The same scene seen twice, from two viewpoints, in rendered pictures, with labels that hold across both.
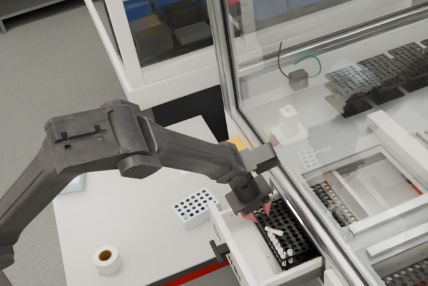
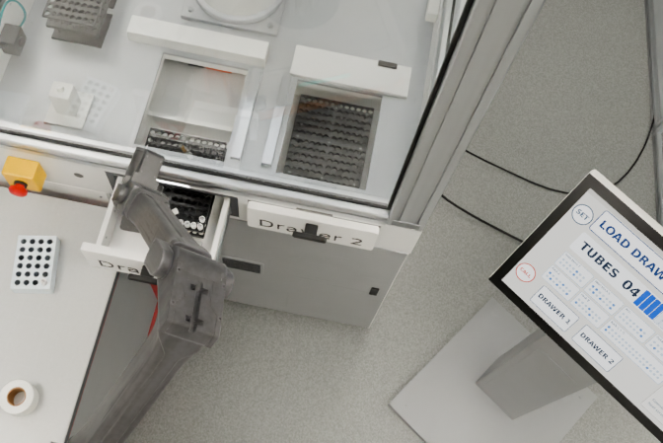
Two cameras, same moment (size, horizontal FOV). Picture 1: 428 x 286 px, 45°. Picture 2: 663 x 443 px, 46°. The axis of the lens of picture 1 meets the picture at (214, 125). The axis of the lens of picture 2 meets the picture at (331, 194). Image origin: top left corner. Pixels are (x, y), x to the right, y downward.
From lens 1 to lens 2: 0.77 m
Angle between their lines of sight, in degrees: 50
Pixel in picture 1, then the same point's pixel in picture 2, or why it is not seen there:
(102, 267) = (29, 407)
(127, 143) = (216, 273)
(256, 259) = not seen: hidden behind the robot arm
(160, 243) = (44, 329)
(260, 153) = (150, 167)
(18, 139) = not seen: outside the picture
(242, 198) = not seen: hidden behind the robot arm
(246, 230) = (126, 237)
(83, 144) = (204, 309)
